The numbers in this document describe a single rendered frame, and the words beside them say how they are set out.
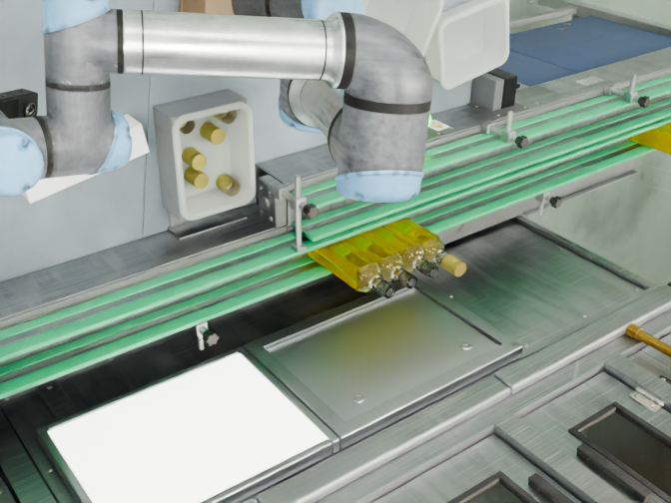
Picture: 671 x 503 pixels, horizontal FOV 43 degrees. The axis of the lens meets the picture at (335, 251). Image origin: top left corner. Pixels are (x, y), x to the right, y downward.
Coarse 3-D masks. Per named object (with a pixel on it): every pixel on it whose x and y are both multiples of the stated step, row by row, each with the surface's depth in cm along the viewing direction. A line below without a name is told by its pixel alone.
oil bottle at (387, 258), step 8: (344, 240) 185; (352, 240) 183; (360, 240) 183; (368, 240) 183; (376, 240) 184; (360, 248) 181; (368, 248) 180; (376, 248) 181; (384, 248) 181; (376, 256) 177; (384, 256) 177; (392, 256) 178; (400, 256) 178; (384, 264) 176; (392, 264) 176; (400, 264) 178; (384, 272) 177; (392, 280) 178
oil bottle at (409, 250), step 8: (368, 232) 187; (376, 232) 186; (384, 232) 186; (392, 232) 186; (400, 232) 186; (384, 240) 183; (392, 240) 183; (400, 240) 183; (408, 240) 183; (392, 248) 181; (400, 248) 180; (408, 248) 180; (416, 248) 180; (408, 256) 179; (416, 256) 179; (408, 264) 180
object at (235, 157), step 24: (216, 120) 174; (240, 120) 172; (192, 144) 173; (240, 144) 175; (216, 168) 179; (240, 168) 178; (192, 192) 178; (216, 192) 180; (240, 192) 180; (192, 216) 172
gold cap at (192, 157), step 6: (186, 150) 172; (192, 150) 171; (186, 156) 171; (192, 156) 170; (198, 156) 170; (204, 156) 170; (186, 162) 172; (192, 162) 170; (198, 162) 170; (204, 162) 171; (198, 168) 171
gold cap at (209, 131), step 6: (204, 126) 172; (210, 126) 171; (216, 126) 171; (204, 132) 171; (210, 132) 170; (216, 132) 170; (222, 132) 171; (204, 138) 173; (210, 138) 170; (216, 138) 170; (222, 138) 171; (216, 144) 171
